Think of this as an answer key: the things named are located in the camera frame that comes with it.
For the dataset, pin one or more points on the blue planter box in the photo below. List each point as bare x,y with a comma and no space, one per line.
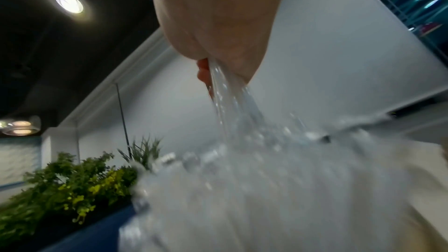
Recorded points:
87,234

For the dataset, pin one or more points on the green leafy plant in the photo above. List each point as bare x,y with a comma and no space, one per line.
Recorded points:
73,181

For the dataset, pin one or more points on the double recessed ceiling lamp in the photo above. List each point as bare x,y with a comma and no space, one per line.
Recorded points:
19,127

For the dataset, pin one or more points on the clear plastic bag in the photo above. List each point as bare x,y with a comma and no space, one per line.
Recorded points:
266,179

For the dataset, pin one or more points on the thin black pole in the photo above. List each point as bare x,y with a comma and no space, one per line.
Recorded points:
124,118

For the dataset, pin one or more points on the person's right hand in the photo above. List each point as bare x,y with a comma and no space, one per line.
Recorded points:
217,15

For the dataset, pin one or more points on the round ceiling light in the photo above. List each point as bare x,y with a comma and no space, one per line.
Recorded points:
69,2

